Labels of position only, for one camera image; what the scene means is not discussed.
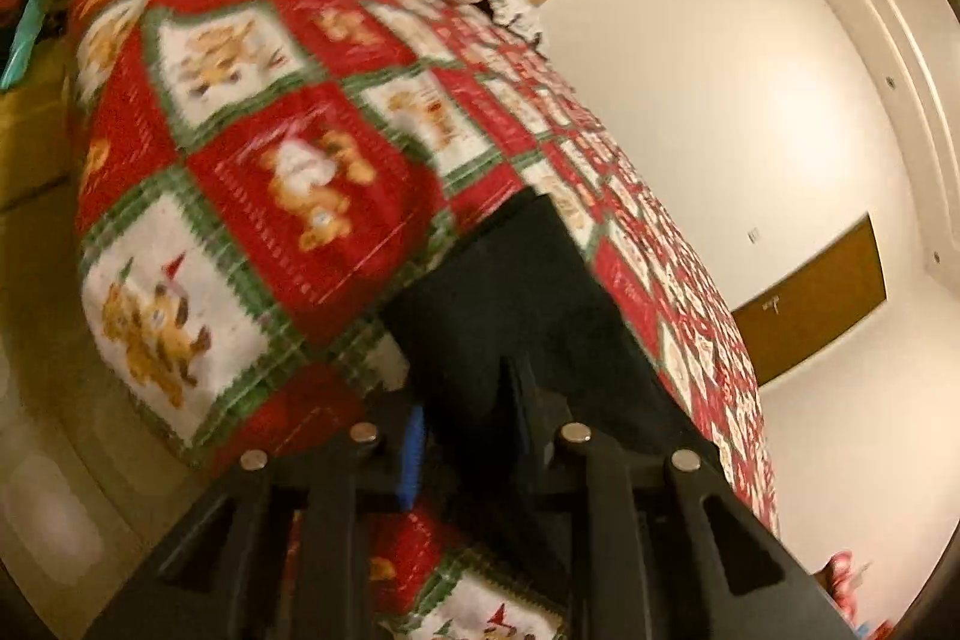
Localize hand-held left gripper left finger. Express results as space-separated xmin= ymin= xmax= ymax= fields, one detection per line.
xmin=82 ymin=407 xmax=430 ymax=640

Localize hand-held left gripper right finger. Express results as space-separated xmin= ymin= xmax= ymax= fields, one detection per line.
xmin=499 ymin=355 xmax=860 ymax=640

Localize black pants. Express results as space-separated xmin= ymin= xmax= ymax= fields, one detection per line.
xmin=379 ymin=186 xmax=721 ymax=536

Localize brown wooden door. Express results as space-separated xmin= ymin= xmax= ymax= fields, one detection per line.
xmin=731 ymin=212 xmax=887 ymax=386

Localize red printed bedspread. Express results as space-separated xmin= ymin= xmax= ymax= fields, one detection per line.
xmin=67 ymin=0 xmax=781 ymax=640

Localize red and white cloth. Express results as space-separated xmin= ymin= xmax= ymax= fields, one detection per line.
xmin=825 ymin=554 xmax=893 ymax=637

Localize grey patterned pillow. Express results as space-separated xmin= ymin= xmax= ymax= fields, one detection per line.
xmin=484 ymin=0 xmax=545 ymax=45

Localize pile of clothes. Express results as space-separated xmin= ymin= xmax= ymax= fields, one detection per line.
xmin=0 ymin=0 xmax=68 ymax=90

